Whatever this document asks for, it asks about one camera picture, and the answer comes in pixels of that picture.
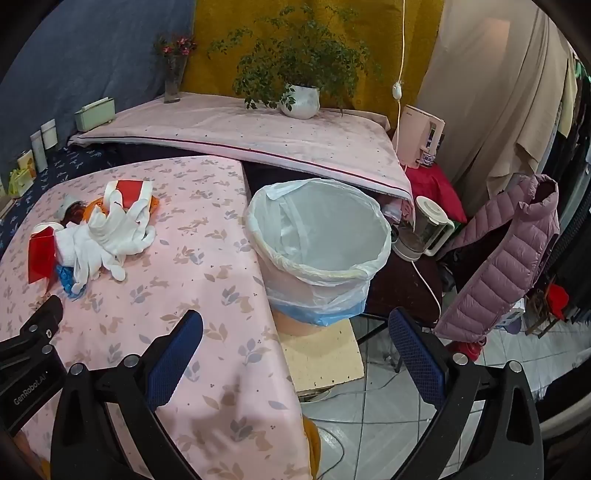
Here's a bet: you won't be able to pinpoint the yellow foam board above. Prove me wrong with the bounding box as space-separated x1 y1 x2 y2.
279 318 365 393

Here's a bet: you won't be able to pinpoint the pink rabbit print tablecloth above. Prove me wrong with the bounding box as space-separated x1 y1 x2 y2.
0 156 319 480

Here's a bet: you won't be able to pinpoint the small red white paper cup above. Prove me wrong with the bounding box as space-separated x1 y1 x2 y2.
104 180 155 206

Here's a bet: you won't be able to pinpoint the glass vase with flowers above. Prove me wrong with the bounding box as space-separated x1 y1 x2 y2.
152 36 197 104

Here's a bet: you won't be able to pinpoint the white glass kettle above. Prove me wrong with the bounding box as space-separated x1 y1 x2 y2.
392 196 455 264

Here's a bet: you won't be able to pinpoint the navy floral cloth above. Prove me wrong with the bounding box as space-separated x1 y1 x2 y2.
0 145 118 259

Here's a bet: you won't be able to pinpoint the orange paper wrapper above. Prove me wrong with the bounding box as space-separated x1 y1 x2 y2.
90 194 162 217

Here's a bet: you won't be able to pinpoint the potted green plant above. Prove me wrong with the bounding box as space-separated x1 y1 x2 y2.
208 4 384 120

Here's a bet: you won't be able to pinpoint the red cloth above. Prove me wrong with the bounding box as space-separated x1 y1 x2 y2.
405 164 468 227

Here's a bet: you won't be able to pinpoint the crushed red white paper cup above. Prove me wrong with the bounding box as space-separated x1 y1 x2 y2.
28 220 65 284

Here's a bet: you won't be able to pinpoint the hanging clothes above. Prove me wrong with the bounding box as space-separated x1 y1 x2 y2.
551 46 591 324

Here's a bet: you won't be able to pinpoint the pink blanket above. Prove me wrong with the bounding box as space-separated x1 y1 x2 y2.
69 91 414 199

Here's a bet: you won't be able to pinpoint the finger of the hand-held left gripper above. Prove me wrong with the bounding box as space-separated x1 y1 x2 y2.
0 295 64 370

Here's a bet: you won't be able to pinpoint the blue cloth backdrop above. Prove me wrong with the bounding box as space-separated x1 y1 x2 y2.
0 0 199 158

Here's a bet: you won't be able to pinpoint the trash bin with white bag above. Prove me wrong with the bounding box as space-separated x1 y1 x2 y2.
245 178 393 327

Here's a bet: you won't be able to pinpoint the blue plastic wrapper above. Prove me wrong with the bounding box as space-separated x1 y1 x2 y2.
55 264 88 301

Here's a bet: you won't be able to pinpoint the green printed pouch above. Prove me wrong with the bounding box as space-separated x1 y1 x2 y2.
9 168 34 199

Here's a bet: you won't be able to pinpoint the white cloth glove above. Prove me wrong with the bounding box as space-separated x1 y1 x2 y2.
54 226 127 289
88 189 158 257

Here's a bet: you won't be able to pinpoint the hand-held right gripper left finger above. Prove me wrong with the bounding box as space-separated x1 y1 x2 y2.
51 309 206 480

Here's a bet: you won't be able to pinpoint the pink down jacket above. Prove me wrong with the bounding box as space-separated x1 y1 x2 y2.
434 174 560 343

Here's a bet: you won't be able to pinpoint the white kettle cable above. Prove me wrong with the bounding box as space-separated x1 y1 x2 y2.
410 261 443 319

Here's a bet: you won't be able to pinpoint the grey drawstring pouch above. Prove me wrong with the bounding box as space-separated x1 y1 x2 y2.
58 194 84 217

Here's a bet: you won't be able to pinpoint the white tall carton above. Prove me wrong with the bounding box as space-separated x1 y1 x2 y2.
30 130 47 171

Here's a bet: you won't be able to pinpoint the pale green box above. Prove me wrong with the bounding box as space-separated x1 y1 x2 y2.
75 98 116 132

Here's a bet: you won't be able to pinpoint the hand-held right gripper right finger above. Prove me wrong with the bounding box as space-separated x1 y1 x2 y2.
388 307 543 480

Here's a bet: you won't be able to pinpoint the dark red scrunchie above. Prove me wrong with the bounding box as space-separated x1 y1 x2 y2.
62 204 89 227

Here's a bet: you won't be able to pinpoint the yellow printed box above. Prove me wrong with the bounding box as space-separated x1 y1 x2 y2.
17 150 37 181

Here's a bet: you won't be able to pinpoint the yellow cloth backdrop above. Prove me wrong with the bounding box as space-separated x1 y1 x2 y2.
180 0 444 130

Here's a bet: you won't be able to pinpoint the white cable with switch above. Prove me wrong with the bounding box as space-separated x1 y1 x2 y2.
390 0 411 134

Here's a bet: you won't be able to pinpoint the beige curtain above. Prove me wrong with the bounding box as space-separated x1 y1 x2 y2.
416 0 578 204

